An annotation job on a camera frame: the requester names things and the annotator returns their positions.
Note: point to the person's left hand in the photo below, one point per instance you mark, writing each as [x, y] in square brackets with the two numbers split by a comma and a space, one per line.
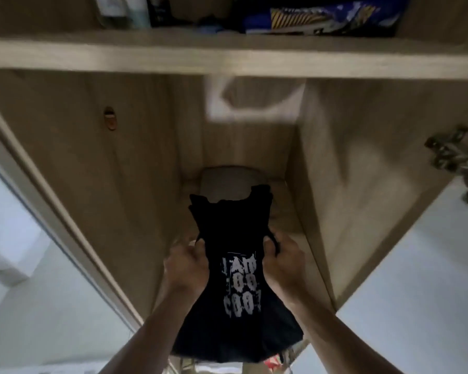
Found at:
[184, 268]

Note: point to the person's right thumb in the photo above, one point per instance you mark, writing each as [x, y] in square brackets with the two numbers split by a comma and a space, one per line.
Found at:
[271, 245]

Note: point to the white wardrobe door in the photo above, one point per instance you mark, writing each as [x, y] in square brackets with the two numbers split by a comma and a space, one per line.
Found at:
[413, 299]

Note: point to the white bottle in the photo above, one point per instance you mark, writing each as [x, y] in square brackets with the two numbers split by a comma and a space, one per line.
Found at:
[109, 9]

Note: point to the blue cloth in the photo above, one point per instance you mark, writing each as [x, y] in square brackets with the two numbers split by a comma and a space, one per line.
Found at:
[212, 25]

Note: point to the person's right hand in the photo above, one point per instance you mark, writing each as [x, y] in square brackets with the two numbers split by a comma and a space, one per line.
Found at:
[286, 264]

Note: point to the grey folded garment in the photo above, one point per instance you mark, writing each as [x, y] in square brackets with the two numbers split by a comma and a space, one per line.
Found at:
[226, 183]

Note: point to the wooden wardrobe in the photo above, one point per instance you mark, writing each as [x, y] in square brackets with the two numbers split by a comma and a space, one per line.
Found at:
[140, 151]

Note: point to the person's right forearm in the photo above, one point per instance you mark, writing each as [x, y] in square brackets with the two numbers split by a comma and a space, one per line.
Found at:
[335, 338]

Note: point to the teal bottle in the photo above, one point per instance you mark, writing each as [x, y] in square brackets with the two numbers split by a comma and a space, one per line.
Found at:
[137, 11]

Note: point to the person's left thumb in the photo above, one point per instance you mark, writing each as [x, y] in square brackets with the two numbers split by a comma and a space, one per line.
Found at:
[200, 245]

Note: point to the black bottle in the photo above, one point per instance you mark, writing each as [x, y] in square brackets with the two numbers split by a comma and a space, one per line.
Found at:
[158, 10]

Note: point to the metal door hinge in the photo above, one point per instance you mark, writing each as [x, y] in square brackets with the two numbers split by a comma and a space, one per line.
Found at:
[452, 151]

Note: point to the black printed t-shirt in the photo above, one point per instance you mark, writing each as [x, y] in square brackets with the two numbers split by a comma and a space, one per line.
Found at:
[234, 284]

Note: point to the mirrored wardrobe door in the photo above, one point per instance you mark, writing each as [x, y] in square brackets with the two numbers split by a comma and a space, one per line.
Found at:
[31, 276]

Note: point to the person's left forearm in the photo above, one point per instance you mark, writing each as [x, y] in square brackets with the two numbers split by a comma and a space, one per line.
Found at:
[140, 336]

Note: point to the wooden wardrobe shelf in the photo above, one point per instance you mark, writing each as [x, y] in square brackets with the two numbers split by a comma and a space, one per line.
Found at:
[234, 58]

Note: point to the blue yellow patterned bag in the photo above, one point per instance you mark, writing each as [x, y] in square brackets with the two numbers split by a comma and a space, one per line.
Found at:
[319, 15]

